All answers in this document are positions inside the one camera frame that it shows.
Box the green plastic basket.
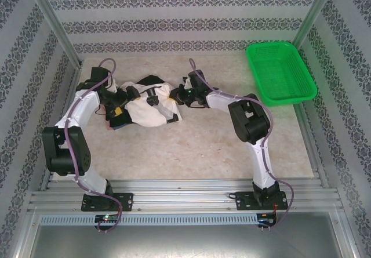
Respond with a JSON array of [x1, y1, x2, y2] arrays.
[[245, 41, 318, 108]]

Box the small circuit board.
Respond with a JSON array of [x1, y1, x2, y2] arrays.
[[94, 214, 120, 223], [259, 213, 278, 227]]

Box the white t-shirt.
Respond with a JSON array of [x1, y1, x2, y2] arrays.
[[115, 81, 184, 128]]

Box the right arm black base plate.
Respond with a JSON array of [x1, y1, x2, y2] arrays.
[[236, 190, 289, 212]]

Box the aluminium side rail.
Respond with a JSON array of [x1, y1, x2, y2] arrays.
[[39, 63, 83, 191], [282, 57, 331, 189]]

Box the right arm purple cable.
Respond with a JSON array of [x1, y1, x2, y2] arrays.
[[188, 57, 295, 229]]

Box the pink blue garment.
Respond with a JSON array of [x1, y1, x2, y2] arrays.
[[104, 120, 133, 132]]

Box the white slotted cable duct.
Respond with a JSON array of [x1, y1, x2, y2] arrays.
[[39, 213, 259, 226]]

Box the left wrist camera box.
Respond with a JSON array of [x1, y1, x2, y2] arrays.
[[107, 77, 119, 94]]

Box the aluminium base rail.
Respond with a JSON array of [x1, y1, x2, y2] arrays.
[[27, 179, 344, 212]]

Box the grey metal bottom panel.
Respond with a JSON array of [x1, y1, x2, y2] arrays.
[[8, 211, 359, 258]]

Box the black t-shirt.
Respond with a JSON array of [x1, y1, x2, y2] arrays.
[[104, 74, 168, 131]]

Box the aluminium frame post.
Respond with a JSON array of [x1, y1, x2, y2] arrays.
[[24, 0, 82, 69], [283, 0, 339, 66]]

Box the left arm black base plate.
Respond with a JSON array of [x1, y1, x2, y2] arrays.
[[81, 192, 134, 212]]

